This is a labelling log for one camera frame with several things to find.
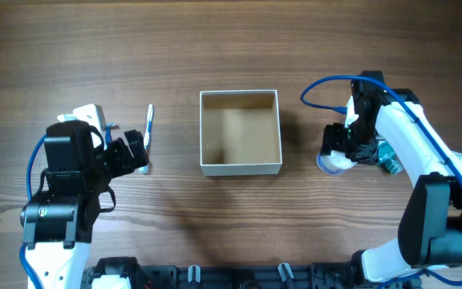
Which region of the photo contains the white cardboard box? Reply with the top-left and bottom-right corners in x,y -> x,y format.
200,90 -> 282,177

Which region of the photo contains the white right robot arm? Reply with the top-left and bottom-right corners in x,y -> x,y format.
317,71 -> 462,287

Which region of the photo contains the blue white toothbrush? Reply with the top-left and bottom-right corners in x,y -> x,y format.
139,104 -> 154,174

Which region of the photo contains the blue disposable razor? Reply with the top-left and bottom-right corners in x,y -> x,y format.
104,123 -> 119,145

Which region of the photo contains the blue mouthwash bottle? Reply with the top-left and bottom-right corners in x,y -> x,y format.
377,140 -> 403,175

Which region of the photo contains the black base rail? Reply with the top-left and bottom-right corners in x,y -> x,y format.
80,256 -> 424,289

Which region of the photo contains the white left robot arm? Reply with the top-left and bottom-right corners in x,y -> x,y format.
19,120 -> 149,288

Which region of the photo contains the round white cotton-swab tub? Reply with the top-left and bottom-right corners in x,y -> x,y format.
316,151 -> 357,175

